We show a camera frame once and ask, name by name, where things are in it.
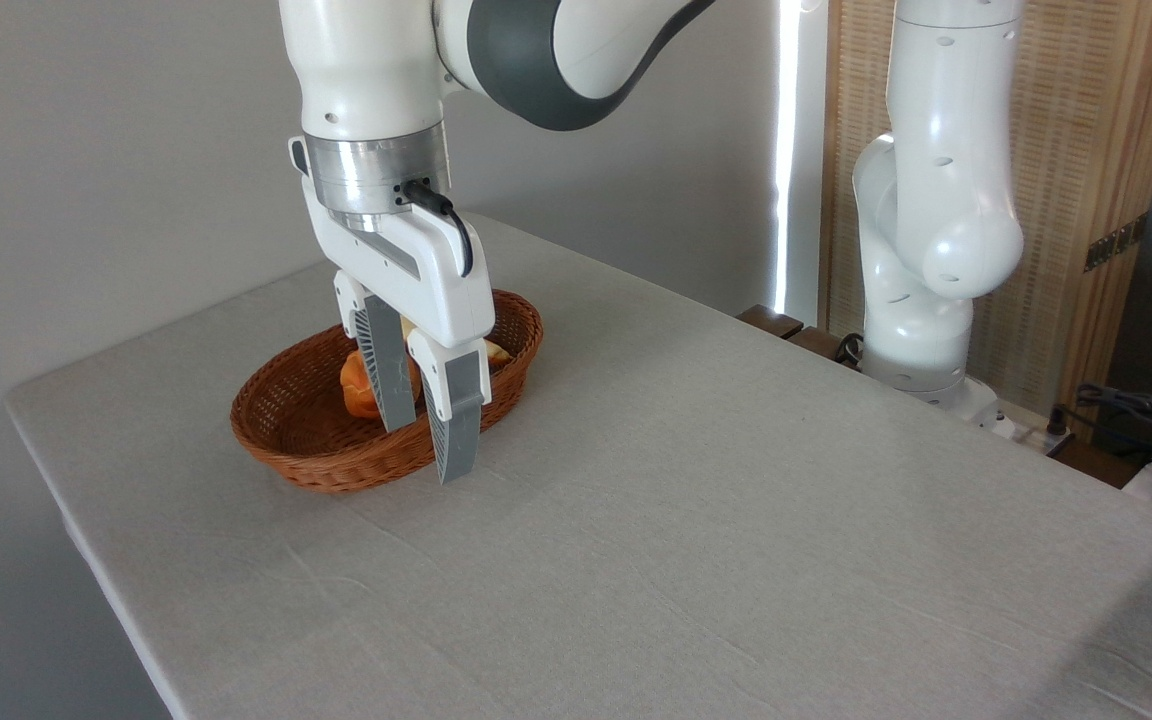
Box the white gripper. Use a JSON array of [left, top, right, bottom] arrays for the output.
[[300, 176, 496, 486]]

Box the long braided bread loaf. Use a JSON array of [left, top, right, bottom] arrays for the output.
[[397, 314, 513, 373]]

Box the round orange bread roll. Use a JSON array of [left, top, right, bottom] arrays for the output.
[[339, 349, 425, 420]]

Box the brown woven wicker basket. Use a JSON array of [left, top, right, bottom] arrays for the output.
[[230, 288, 545, 495]]

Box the grey tablecloth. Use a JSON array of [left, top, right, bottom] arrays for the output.
[[4, 210, 1152, 720]]

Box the dark brown wooden block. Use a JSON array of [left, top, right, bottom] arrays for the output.
[[786, 325, 864, 372], [736, 305, 805, 341]]

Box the white power strip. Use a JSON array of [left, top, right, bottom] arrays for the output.
[[976, 398, 1077, 453]]

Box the dark metal screen hinge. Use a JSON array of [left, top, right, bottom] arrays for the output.
[[1084, 212, 1149, 273]]

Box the wooden bamboo folding screen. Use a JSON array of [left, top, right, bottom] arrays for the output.
[[821, 0, 1152, 441]]

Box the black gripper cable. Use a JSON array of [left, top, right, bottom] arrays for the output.
[[401, 178, 475, 279]]

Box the black cable bundle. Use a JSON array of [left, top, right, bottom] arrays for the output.
[[1074, 382, 1152, 473]]

